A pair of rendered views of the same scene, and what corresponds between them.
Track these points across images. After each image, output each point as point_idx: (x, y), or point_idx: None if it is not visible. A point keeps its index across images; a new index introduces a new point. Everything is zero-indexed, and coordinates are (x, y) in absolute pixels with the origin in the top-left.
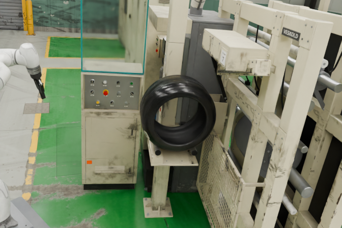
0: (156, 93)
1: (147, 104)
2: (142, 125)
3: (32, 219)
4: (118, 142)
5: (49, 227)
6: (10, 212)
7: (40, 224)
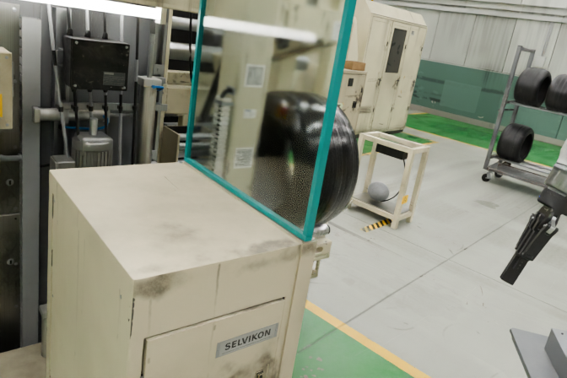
0: (351, 125)
1: (358, 149)
2: (351, 195)
3: (539, 369)
4: None
5: (517, 343)
6: None
7: (529, 355)
